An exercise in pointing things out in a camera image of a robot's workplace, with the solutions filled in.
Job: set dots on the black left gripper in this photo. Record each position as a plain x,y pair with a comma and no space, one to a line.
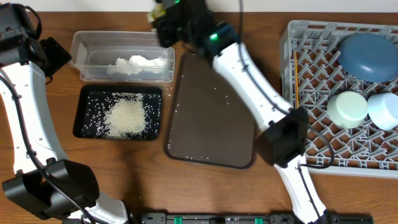
58,56

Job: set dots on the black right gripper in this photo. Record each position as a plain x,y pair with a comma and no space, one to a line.
170,29

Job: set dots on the white tissue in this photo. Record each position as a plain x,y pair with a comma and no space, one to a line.
137,64

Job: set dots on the pile of rice grains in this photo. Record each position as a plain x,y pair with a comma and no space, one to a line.
134,116

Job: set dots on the wooden chopstick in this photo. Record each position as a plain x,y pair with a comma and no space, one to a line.
297,104

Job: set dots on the mint green bowl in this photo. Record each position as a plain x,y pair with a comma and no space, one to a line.
347,109

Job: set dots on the dark blue plate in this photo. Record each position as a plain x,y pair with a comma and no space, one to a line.
369,57

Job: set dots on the light blue bowl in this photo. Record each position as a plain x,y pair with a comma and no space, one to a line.
382,110

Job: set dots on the yellow green snack wrapper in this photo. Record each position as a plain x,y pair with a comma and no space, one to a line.
158,11

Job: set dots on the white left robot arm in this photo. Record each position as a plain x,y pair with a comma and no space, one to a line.
46,183

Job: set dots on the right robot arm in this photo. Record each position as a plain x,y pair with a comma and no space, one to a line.
283,128

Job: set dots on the black waste tray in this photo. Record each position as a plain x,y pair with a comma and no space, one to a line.
87,89

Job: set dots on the grey dishwasher rack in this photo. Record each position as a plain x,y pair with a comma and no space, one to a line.
364,151

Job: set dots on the clear plastic bin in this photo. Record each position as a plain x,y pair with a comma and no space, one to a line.
93,51

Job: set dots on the dark brown serving tray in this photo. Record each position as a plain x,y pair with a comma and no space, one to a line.
208,124

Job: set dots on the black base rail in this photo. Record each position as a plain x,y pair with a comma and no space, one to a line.
162,218

